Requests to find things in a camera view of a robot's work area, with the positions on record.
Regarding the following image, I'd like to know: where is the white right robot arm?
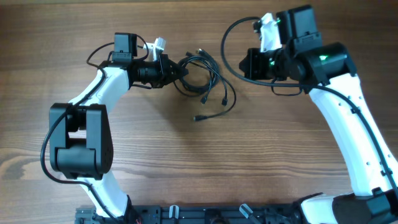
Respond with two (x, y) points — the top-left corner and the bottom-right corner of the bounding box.
(239, 5), (397, 223)

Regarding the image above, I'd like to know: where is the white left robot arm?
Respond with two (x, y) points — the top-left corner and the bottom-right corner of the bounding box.
(40, 33), (188, 223)

